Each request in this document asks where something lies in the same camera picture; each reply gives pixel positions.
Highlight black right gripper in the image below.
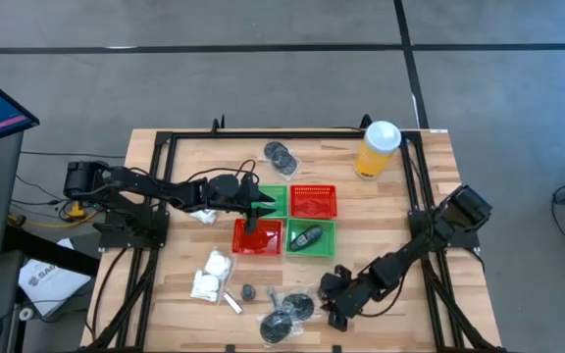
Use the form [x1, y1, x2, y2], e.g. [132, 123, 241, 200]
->
[319, 267, 377, 332]

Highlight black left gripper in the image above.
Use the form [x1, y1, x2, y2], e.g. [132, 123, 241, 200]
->
[206, 171, 277, 235]

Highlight black round brush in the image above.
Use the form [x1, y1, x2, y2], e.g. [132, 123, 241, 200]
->
[280, 288, 319, 323]
[271, 149, 301, 180]
[263, 140, 288, 161]
[257, 308, 303, 345]

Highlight bagged white cotton pads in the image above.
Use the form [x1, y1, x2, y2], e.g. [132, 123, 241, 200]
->
[203, 248, 237, 278]
[187, 208, 219, 226]
[189, 272, 225, 303]

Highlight green plastic basket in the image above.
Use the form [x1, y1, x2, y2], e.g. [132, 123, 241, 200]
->
[284, 218, 336, 259]
[257, 183, 289, 220]

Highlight red plastic basket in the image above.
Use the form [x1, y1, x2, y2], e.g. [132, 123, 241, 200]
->
[289, 184, 338, 220]
[231, 218, 284, 256]

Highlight small white tube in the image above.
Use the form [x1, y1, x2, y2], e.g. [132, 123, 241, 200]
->
[223, 291, 244, 315]

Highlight yellow wipes canister white lid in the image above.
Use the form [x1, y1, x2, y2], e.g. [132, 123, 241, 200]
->
[353, 120, 403, 180]

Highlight white printed paper sheet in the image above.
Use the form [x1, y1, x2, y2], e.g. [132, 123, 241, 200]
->
[17, 238, 92, 318]

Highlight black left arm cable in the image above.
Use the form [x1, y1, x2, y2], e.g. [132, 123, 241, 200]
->
[183, 159, 260, 186]

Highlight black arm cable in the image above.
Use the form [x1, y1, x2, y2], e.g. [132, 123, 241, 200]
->
[183, 159, 260, 186]
[358, 274, 407, 319]

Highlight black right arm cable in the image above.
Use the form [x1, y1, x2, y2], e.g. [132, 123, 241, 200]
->
[358, 274, 407, 319]

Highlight black aluminium table frame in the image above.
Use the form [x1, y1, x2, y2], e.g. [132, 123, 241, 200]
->
[81, 115, 504, 353]

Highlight yellow floor cable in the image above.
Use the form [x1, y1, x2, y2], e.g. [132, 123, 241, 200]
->
[7, 200, 102, 229]

